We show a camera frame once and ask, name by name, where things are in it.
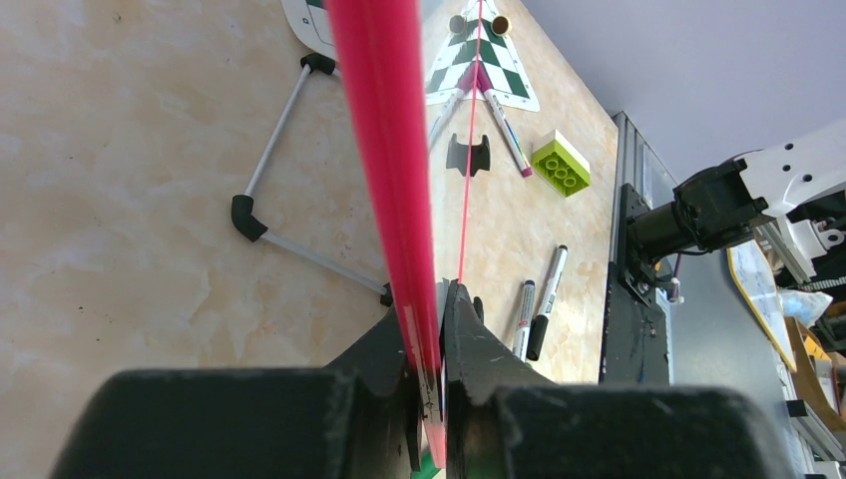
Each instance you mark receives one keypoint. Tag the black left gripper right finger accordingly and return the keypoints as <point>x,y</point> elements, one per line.
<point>506,420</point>

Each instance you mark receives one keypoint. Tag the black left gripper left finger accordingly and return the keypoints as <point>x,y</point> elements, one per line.
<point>355,417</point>

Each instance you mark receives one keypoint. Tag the pink-framed whiteboard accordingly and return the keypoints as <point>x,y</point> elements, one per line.
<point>405,70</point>

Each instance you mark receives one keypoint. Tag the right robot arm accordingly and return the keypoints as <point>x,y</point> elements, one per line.
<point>721,206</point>

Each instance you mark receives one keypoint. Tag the grey whiteboard stand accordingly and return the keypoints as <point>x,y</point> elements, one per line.
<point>308,194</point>

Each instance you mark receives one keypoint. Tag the blue-capped marker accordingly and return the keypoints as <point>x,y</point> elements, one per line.
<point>524,319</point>

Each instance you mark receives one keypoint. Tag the green-capped marker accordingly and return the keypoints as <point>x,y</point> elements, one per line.
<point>427,469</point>

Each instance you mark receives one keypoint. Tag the black-capped marker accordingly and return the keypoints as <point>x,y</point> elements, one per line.
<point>540,322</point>

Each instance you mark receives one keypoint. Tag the lime green toy brick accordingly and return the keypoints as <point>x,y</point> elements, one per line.
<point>561,164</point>

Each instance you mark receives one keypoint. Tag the purple-capped marker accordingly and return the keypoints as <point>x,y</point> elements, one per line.
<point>514,147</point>

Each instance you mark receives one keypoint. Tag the green white chessboard mat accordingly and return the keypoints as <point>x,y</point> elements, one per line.
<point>479,41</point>

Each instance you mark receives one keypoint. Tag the wooden chess piece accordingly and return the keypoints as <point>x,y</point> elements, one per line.
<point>501,25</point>

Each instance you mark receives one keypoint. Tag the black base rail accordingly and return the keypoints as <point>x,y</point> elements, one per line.
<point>635,340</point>

